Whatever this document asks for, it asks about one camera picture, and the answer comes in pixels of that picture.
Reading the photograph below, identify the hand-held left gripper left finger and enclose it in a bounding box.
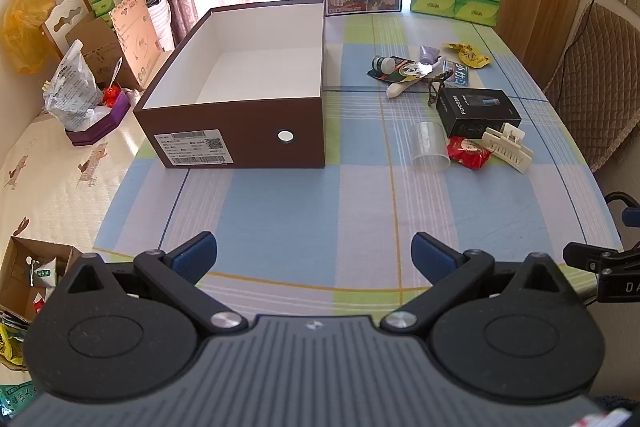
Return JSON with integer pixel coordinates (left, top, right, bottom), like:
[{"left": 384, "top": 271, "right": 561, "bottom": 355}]
[{"left": 52, "top": 231, "right": 248, "bottom": 336}]

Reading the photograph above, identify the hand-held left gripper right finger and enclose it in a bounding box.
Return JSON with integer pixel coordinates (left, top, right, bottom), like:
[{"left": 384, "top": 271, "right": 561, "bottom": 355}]
[{"left": 379, "top": 231, "right": 583, "bottom": 336}]

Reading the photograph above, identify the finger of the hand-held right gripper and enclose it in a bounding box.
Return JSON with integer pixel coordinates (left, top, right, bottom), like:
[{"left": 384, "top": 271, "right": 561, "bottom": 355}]
[{"left": 562, "top": 242, "right": 624, "bottom": 273}]

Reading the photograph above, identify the red snack packet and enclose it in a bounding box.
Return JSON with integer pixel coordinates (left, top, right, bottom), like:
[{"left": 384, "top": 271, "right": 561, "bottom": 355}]
[{"left": 446, "top": 136, "right": 493, "bottom": 170}]

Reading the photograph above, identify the clear plastic cup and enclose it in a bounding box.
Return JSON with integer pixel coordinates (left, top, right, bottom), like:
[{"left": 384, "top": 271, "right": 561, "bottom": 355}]
[{"left": 410, "top": 121, "right": 452, "bottom": 172}]

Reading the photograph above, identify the brown cardboard storage box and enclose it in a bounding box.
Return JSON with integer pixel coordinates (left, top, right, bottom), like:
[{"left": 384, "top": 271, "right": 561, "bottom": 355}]
[{"left": 132, "top": 0, "right": 327, "bottom": 169}]

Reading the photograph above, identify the black product box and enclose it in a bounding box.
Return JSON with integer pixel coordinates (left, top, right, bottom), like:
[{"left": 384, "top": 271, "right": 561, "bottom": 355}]
[{"left": 436, "top": 87, "right": 522, "bottom": 139}]

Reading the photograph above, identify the brown striped hair claw clip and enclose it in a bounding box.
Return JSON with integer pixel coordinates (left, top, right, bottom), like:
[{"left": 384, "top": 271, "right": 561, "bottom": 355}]
[{"left": 424, "top": 73, "right": 453, "bottom": 106}]

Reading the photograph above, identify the blue and white small box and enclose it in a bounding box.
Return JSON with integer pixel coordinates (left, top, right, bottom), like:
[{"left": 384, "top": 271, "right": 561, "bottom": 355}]
[{"left": 442, "top": 59, "right": 472, "bottom": 88}]

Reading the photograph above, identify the yellow snack packet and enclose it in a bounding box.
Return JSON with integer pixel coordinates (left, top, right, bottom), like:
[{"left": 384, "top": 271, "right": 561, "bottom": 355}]
[{"left": 442, "top": 42, "right": 493, "bottom": 68}]

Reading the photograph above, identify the black curved bar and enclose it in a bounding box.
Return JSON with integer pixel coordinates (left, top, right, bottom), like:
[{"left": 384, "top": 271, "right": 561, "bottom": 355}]
[{"left": 604, "top": 191, "right": 640, "bottom": 228}]

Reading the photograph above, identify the cream hair claw clip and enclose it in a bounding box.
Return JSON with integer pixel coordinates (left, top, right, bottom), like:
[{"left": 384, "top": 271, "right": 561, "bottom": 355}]
[{"left": 481, "top": 123, "right": 535, "bottom": 174}]

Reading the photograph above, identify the green and white drink carton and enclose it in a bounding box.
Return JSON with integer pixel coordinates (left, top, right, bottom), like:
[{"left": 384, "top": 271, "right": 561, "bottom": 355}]
[{"left": 32, "top": 257, "right": 58, "bottom": 289}]

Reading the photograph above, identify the cream printed blanket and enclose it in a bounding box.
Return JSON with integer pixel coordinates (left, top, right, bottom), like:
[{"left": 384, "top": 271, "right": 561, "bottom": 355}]
[{"left": 0, "top": 87, "right": 151, "bottom": 258}]

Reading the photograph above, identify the brown quilted chair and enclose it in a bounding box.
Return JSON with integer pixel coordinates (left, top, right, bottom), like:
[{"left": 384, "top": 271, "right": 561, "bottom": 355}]
[{"left": 544, "top": 2, "right": 640, "bottom": 172}]

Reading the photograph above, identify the small open cardboard box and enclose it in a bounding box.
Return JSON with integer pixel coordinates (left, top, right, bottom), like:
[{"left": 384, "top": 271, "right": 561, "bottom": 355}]
[{"left": 0, "top": 236, "right": 83, "bottom": 323}]

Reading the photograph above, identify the green card packet round badge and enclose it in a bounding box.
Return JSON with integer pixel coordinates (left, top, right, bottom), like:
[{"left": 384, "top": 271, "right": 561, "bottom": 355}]
[{"left": 366, "top": 56, "right": 435, "bottom": 84}]

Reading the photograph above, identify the clear printed plastic bag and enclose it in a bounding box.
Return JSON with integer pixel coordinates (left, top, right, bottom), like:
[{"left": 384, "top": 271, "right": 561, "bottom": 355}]
[{"left": 44, "top": 39, "right": 101, "bottom": 132}]

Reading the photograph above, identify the yellow green snack bag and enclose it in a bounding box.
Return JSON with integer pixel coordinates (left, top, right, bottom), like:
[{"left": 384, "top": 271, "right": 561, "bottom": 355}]
[{"left": 0, "top": 322, "right": 26, "bottom": 370}]

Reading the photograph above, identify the brown open cardboard box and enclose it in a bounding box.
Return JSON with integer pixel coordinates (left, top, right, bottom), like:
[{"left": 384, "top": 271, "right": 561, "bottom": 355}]
[{"left": 65, "top": 14, "right": 146, "bottom": 90}]

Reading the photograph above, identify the white plastic bucket stack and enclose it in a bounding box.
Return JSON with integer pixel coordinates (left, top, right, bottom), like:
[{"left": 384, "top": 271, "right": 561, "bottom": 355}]
[{"left": 147, "top": 0, "right": 176, "bottom": 52}]

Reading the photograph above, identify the green printed packet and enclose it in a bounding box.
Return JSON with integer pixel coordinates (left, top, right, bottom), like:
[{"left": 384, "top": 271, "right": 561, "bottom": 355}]
[{"left": 0, "top": 384, "right": 37, "bottom": 419}]

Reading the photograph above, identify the white carved chair back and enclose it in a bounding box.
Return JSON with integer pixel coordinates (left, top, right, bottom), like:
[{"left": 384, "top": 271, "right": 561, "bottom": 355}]
[{"left": 41, "top": 0, "right": 93, "bottom": 58}]

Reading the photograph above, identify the yellow plastic bag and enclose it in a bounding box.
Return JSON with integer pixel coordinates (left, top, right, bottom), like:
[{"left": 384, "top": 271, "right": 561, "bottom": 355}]
[{"left": 2, "top": 0, "right": 58, "bottom": 75}]

